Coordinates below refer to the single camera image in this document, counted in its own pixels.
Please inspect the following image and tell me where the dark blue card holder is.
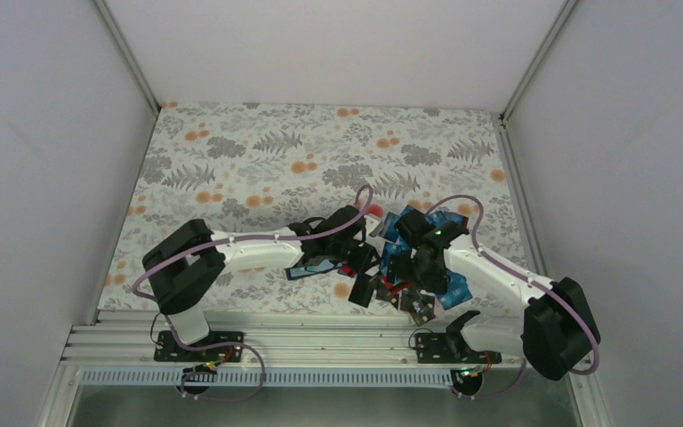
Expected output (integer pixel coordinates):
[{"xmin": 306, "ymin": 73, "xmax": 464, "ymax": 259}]
[{"xmin": 285, "ymin": 260, "xmax": 342, "ymax": 281}]

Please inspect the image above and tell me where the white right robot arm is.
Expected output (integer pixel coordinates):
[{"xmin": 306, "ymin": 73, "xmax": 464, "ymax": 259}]
[{"xmin": 394, "ymin": 222, "xmax": 601, "ymax": 381}]

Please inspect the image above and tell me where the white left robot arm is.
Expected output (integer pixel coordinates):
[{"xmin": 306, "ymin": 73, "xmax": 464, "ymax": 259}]
[{"xmin": 141, "ymin": 205, "xmax": 381, "ymax": 360}]

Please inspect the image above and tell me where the black card lower pile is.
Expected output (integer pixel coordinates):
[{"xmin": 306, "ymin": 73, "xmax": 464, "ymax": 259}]
[{"xmin": 348, "ymin": 273, "xmax": 377, "ymax": 308}]

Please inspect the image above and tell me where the black patterned card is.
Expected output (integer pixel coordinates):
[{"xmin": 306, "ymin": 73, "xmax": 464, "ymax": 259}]
[{"xmin": 399, "ymin": 290, "xmax": 436, "ymax": 326}]

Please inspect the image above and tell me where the blue card right pile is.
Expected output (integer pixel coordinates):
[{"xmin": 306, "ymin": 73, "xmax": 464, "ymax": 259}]
[{"xmin": 436, "ymin": 275, "xmax": 473, "ymax": 310}]

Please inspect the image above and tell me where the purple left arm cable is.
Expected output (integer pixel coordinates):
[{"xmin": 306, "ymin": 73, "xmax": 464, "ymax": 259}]
[{"xmin": 131, "ymin": 184, "xmax": 375, "ymax": 304}]

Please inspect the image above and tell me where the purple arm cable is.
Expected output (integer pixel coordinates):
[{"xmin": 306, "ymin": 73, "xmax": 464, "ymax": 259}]
[
  {"xmin": 423, "ymin": 194, "xmax": 602, "ymax": 376},
  {"xmin": 131, "ymin": 184, "xmax": 375, "ymax": 304}
]

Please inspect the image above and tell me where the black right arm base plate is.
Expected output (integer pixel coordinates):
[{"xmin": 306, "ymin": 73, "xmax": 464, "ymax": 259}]
[{"xmin": 412, "ymin": 332, "xmax": 502, "ymax": 365}]

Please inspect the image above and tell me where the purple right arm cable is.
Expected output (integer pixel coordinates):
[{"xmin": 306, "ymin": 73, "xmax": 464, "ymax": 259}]
[{"xmin": 423, "ymin": 194, "xmax": 602, "ymax": 376}]

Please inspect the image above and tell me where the grey slotted cable duct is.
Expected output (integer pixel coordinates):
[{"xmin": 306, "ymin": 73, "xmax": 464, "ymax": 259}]
[{"xmin": 79, "ymin": 367, "xmax": 452, "ymax": 389}]

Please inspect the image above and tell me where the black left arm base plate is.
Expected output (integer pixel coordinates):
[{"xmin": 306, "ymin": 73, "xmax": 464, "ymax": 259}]
[{"xmin": 153, "ymin": 331, "xmax": 245, "ymax": 363}]

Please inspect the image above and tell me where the aluminium rail frame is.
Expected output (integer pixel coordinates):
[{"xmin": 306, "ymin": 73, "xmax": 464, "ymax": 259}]
[{"xmin": 61, "ymin": 310, "xmax": 591, "ymax": 369}]

